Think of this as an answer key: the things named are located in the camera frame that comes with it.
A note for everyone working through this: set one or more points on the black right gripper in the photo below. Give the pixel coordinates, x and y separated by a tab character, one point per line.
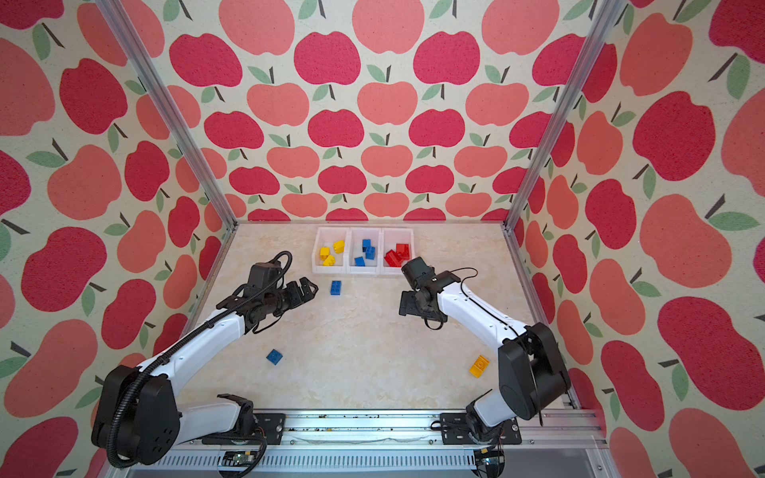
405	306

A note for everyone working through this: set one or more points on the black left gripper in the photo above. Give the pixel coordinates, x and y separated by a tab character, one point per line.
297	297

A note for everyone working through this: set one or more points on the small blue lego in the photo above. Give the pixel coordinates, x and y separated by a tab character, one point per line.
274	357

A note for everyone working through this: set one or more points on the red long lego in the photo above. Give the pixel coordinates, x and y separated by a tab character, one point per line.
393	260

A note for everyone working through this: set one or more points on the orange yellow lego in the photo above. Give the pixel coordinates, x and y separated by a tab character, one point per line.
479	366

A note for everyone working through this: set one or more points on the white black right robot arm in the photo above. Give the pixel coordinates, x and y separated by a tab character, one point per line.
531	371

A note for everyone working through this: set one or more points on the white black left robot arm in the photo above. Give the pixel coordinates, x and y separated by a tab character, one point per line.
139	420

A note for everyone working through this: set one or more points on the white right plastic bin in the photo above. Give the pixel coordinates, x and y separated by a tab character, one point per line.
390	238

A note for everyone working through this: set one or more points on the white plastic bin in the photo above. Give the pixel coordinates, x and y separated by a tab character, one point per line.
354	250
331	251
390	238

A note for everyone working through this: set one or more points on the white middle plastic bin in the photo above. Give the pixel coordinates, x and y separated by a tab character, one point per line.
354	250

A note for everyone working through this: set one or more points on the white left plastic bin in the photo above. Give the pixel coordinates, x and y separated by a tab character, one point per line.
331	251

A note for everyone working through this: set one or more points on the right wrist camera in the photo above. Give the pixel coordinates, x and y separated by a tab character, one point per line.
417	273

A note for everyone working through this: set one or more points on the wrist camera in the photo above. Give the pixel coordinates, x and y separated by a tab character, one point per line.
417	273
263	279

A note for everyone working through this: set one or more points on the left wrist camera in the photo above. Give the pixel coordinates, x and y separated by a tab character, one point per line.
263	279

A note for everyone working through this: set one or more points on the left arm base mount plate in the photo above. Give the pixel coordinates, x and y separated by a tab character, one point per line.
263	427

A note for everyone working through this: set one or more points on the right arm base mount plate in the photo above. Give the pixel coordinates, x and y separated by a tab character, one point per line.
462	428

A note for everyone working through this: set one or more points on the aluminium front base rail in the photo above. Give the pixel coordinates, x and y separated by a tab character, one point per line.
352	441

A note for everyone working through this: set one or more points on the aluminium left frame post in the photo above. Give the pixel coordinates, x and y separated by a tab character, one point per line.
128	37

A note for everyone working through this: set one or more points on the aluminium frame post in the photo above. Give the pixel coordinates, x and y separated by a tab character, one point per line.
128	37
603	24

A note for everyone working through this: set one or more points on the aluminium right frame post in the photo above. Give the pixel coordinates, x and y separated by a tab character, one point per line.
603	24

